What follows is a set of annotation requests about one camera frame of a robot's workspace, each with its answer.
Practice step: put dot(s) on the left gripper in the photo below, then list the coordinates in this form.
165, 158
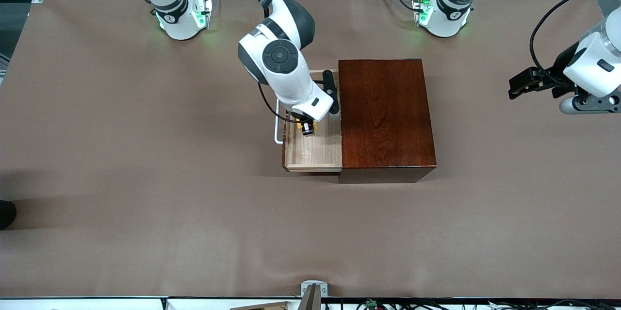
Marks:
561, 66

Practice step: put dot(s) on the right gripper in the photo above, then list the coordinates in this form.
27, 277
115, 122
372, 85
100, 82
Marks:
305, 125

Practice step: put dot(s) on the yellow block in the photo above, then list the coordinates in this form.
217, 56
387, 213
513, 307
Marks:
314, 128

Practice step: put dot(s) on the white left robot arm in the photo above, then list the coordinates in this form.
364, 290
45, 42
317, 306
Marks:
451, 9

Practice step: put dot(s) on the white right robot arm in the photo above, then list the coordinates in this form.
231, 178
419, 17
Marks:
257, 43

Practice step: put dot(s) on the dark red wooden cabinet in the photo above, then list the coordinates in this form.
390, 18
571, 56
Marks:
388, 121

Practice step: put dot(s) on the brown table cover mat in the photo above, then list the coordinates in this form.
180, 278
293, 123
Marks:
194, 252

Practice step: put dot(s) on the brown wooden board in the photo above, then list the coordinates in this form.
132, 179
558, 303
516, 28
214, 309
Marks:
267, 306

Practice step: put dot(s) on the green terminal connector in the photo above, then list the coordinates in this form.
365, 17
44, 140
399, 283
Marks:
371, 303

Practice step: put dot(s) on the black round object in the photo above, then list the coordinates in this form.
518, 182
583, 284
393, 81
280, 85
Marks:
6, 214

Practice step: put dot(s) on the grey metal bracket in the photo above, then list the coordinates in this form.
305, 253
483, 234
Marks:
305, 286

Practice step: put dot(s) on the grey camera post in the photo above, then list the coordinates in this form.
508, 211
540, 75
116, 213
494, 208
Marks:
313, 300

